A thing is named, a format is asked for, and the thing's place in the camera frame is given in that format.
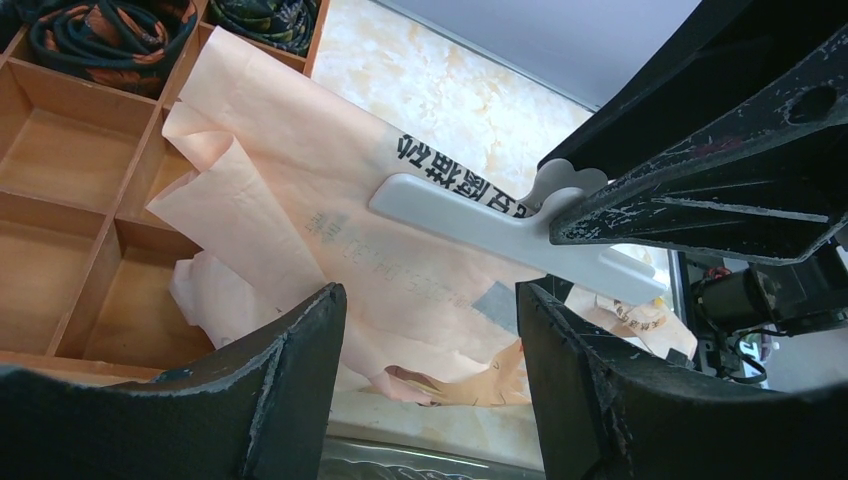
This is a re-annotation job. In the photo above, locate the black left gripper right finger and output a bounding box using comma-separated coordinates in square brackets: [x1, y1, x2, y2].
[516, 282, 847, 479]

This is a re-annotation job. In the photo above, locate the pink cat litter bag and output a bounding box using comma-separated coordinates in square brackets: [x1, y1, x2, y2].
[145, 26, 699, 408]

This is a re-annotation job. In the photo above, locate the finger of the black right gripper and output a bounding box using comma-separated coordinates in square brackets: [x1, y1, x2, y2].
[543, 0, 847, 179]

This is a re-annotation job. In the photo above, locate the orange black rolled tie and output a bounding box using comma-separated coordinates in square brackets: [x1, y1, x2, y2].
[10, 0, 198, 98]

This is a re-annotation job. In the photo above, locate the grey bag sealing clip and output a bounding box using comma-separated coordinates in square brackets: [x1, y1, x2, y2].
[368, 159, 667, 305]

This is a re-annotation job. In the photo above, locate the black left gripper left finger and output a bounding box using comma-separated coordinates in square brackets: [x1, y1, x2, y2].
[1, 283, 347, 479]

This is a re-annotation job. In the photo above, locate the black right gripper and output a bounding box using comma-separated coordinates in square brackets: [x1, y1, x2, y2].
[549, 28, 847, 386]

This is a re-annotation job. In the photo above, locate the orange wooden compartment organizer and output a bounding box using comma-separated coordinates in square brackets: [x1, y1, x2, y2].
[1, 1, 219, 385]

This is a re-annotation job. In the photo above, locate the green black rolled tie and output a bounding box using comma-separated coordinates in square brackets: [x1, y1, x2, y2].
[208, 0, 319, 57]

